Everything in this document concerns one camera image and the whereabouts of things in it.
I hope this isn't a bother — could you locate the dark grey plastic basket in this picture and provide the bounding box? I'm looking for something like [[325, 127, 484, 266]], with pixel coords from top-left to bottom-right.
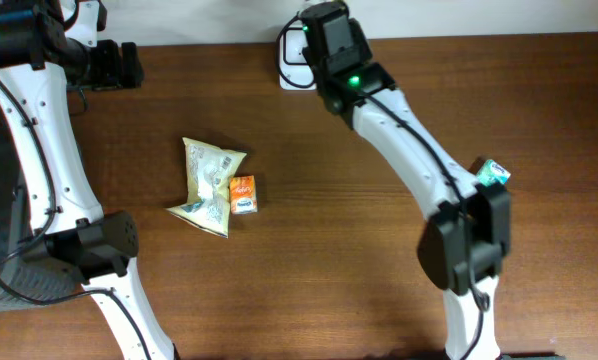
[[0, 109, 75, 312]]

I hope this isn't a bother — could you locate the orange small carton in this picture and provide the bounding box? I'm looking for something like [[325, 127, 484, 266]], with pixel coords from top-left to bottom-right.
[[229, 175, 258, 215]]

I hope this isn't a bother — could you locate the beige snack bag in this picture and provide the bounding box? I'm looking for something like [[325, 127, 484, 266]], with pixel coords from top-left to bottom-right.
[[166, 137, 246, 238]]

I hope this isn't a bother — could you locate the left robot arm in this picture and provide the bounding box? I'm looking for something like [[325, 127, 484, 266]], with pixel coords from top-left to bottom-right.
[[0, 1, 178, 359]]

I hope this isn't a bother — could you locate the teal tissue pack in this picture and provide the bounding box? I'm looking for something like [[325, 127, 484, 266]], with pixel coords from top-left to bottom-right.
[[476, 159, 511, 186]]

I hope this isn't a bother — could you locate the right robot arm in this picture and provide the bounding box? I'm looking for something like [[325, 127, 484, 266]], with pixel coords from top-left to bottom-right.
[[297, 1, 511, 359]]

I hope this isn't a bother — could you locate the white barcode scanner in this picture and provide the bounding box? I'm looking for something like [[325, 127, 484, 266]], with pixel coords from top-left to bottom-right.
[[278, 21, 316, 91]]

